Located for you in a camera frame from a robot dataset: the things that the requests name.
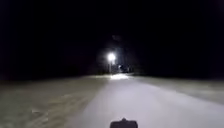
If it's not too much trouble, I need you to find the street lamp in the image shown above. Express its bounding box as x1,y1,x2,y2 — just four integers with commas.
106,52,117,76

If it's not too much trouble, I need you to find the dim grass verge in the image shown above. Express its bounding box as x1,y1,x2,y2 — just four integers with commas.
0,75,111,128
132,75,224,106

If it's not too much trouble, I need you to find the robot's own part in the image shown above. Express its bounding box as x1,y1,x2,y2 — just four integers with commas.
110,117,139,128

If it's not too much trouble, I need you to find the grey asphalt path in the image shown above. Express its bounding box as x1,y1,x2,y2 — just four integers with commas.
65,73,224,128

